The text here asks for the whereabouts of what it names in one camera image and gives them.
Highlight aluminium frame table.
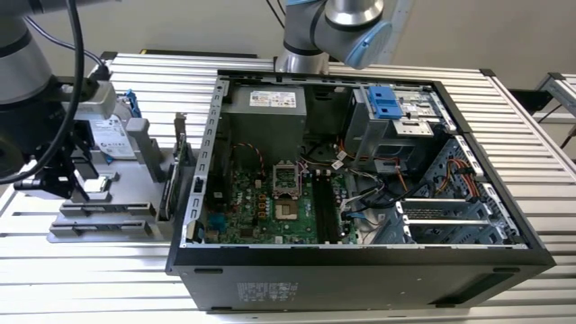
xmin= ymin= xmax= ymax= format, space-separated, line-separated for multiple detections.
xmin=509 ymin=71 xmax=576 ymax=149

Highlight metal disk bay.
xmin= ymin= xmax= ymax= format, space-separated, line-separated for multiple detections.
xmin=395 ymin=197 xmax=513 ymax=244

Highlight black RAM slot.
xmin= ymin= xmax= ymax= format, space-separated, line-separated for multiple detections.
xmin=313 ymin=170 xmax=323 ymax=244
xmin=323 ymin=170 xmax=335 ymax=244
xmin=329 ymin=170 xmax=343 ymax=244
xmin=318 ymin=170 xmax=329 ymax=244

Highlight orange red power wires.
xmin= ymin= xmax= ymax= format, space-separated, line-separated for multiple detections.
xmin=434 ymin=158 xmax=478 ymax=203
xmin=395 ymin=167 xmax=409 ymax=195

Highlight blue VGA port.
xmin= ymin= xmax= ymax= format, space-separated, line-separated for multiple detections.
xmin=207 ymin=212 xmax=227 ymax=234

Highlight black case fan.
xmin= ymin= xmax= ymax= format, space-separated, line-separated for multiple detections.
xmin=210 ymin=130 xmax=234 ymax=207

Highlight metal socket cover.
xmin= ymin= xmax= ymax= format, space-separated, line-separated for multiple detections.
xmin=274 ymin=160 xmax=302 ymax=198

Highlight CPU socket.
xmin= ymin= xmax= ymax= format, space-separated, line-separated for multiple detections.
xmin=275 ymin=198 xmax=303 ymax=221

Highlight blue drive latch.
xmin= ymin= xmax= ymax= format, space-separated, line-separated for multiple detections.
xmin=367 ymin=86 xmax=405 ymax=119

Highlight grey parts rack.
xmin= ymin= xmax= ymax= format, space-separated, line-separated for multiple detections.
xmin=47 ymin=117 xmax=202 ymax=244

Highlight graphics card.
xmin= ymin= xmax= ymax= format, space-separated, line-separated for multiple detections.
xmin=157 ymin=111 xmax=198 ymax=220

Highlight black PC case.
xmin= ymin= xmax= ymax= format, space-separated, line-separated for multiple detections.
xmin=165 ymin=69 xmax=558 ymax=313

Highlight multicolour twisted fan wire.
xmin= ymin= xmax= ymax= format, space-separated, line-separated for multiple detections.
xmin=231 ymin=142 xmax=267 ymax=180

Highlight grey power supply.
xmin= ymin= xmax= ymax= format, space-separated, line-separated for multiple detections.
xmin=223 ymin=84 xmax=310 ymax=149

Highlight black cable bundle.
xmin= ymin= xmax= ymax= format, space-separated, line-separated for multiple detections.
xmin=349 ymin=170 xmax=437 ymax=212

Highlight green motherboard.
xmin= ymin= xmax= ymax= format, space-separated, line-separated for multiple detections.
xmin=205 ymin=167 xmax=362 ymax=244

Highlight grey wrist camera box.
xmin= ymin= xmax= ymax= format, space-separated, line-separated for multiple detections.
xmin=61 ymin=80 xmax=119 ymax=119

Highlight purple camera cable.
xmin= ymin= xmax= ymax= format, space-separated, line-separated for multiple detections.
xmin=22 ymin=16 xmax=110 ymax=79

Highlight hard disk in blue carrier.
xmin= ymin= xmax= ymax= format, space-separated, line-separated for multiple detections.
xmin=87 ymin=88 xmax=143 ymax=162

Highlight silver CPU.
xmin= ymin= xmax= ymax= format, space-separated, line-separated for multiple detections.
xmin=85 ymin=175 xmax=113 ymax=194

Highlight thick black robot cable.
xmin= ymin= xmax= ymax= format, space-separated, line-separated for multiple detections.
xmin=0 ymin=0 xmax=87 ymax=186

